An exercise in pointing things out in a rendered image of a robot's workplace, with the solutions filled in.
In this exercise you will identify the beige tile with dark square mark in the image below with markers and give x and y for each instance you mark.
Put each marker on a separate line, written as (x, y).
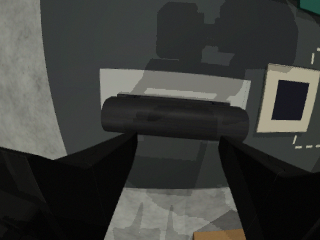
(288, 98)

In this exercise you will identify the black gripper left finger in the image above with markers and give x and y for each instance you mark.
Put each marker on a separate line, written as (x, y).
(77, 193)

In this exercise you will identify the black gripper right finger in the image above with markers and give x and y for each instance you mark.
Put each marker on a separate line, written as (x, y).
(275, 200)

